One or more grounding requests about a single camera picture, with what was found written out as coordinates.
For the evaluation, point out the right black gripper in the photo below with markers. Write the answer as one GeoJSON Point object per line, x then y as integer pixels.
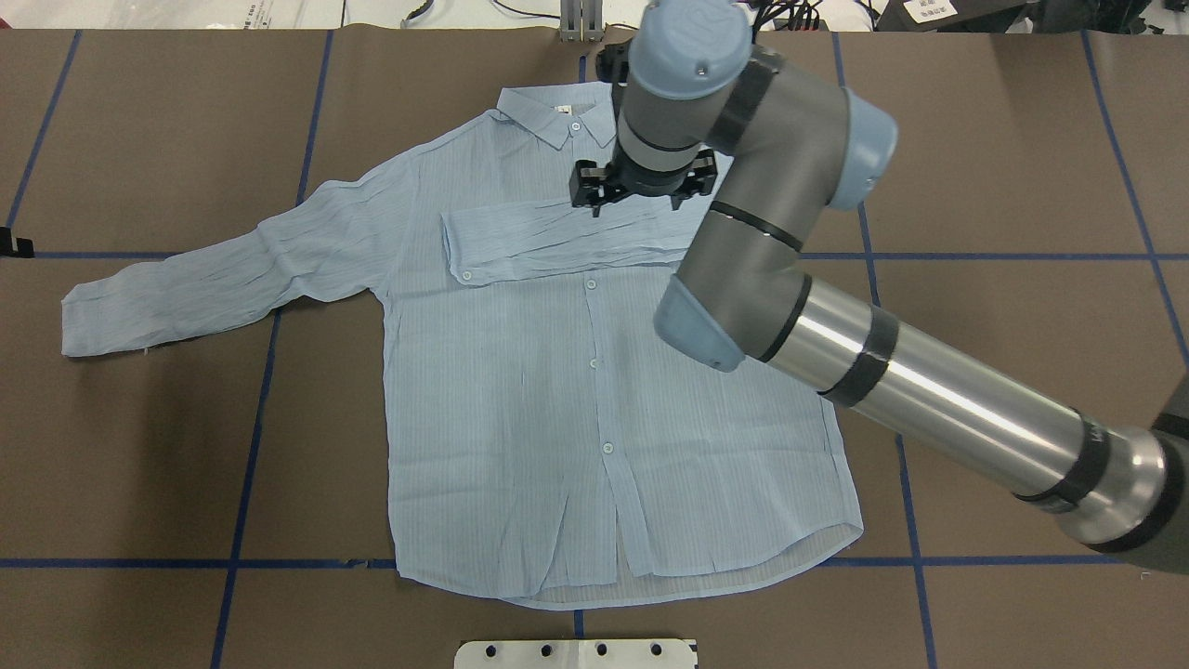
{"type": "Point", "coordinates": [647, 182]}

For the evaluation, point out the light blue button shirt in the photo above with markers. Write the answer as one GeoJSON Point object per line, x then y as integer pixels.
{"type": "Point", "coordinates": [545, 446]}

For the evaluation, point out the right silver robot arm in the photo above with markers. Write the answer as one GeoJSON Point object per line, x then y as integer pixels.
{"type": "Point", "coordinates": [701, 110]}

